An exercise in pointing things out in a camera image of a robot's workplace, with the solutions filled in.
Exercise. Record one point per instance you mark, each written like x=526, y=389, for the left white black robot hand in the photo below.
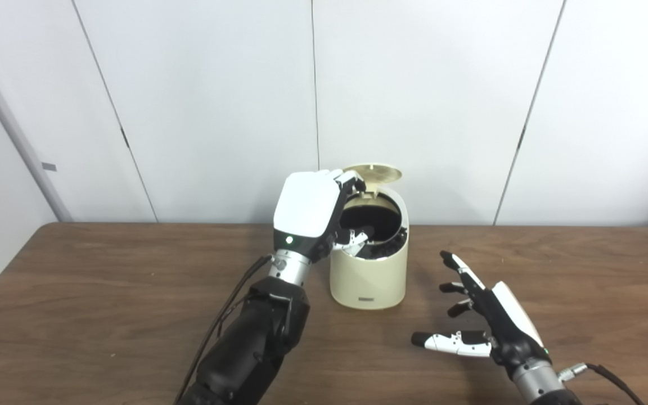
x=307, y=205

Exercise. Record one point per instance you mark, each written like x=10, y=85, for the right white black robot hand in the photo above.
x=509, y=332

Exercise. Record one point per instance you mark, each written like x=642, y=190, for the cream round bin lid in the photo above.
x=377, y=172

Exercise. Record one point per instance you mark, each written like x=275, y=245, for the cream-colored desktop bin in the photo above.
x=369, y=281

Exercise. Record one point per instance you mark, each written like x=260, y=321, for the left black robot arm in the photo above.
x=256, y=343

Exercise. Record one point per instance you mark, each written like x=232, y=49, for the black wall panel hinge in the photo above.
x=125, y=138
x=521, y=138

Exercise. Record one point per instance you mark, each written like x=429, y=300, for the small gray wall label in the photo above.
x=49, y=166

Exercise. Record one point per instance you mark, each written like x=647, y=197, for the gray wall corner trim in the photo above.
x=20, y=135

